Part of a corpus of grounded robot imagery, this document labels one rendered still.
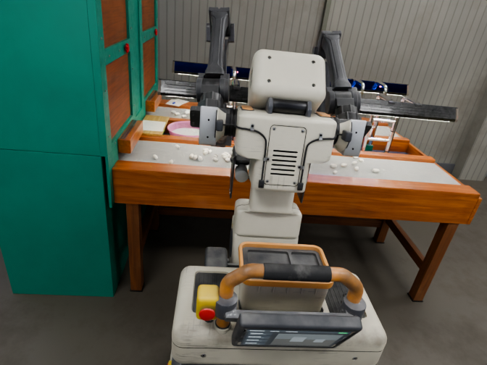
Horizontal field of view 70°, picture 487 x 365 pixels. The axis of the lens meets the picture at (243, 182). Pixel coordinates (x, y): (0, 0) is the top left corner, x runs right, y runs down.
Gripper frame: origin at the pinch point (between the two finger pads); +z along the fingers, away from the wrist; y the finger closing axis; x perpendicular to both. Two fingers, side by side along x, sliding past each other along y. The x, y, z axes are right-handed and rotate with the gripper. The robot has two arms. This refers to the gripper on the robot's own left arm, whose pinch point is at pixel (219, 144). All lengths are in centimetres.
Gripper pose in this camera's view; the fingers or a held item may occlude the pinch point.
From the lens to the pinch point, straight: 173.6
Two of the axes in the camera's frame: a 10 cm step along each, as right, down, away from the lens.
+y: -9.9, -0.6, -0.9
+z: -1.0, 2.1, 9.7
